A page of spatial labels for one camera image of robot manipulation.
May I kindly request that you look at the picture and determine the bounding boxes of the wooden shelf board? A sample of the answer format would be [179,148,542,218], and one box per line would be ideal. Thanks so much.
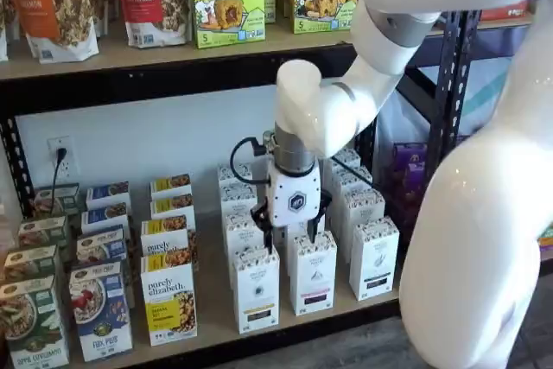
[0,14,362,81]
[427,14,535,35]
[64,156,401,366]

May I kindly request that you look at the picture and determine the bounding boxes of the purely elizabeth yellow box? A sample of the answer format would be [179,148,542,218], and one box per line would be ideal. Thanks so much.
[149,194,196,221]
[149,173,194,200]
[140,251,199,347]
[140,215,200,258]

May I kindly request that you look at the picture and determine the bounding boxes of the purple snack box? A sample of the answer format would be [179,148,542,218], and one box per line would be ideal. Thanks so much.
[393,143,429,174]
[391,169,431,232]

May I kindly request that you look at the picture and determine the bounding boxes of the black metal shelving rack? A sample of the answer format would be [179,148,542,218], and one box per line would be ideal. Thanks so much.
[0,5,553,369]

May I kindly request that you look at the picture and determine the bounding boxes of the green cereal box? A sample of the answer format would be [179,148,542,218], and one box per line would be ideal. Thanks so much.
[17,215,70,251]
[3,244,60,283]
[33,182,81,219]
[0,274,70,368]

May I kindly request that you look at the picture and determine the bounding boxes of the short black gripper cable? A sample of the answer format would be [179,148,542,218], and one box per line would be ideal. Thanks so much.
[230,137,271,183]

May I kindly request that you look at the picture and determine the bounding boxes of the black power plug cable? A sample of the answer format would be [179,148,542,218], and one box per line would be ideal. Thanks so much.
[50,147,68,214]

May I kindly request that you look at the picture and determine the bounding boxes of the white wall outlet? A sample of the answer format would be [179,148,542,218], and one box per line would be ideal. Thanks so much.
[46,136,74,180]

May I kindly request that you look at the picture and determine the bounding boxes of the yellow green box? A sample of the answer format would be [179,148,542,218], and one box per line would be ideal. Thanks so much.
[537,220,553,256]

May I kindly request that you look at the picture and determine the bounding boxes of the blue cereal box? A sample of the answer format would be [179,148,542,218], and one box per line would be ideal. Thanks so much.
[76,225,129,266]
[68,261,134,362]
[80,202,130,234]
[86,181,132,210]

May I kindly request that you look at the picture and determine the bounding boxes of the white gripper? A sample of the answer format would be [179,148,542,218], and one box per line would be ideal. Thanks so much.
[251,161,334,256]

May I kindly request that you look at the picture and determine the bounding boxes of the orange label granola bag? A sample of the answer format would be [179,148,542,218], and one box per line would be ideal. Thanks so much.
[2,0,100,63]

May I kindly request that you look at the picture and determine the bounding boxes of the white tea box dark strip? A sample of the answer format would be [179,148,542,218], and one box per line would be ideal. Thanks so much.
[348,216,401,302]
[331,149,362,175]
[332,166,373,197]
[340,188,386,232]

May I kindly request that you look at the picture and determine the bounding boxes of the translucent plastic sheet teal print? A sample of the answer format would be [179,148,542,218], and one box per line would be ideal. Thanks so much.
[375,55,518,148]

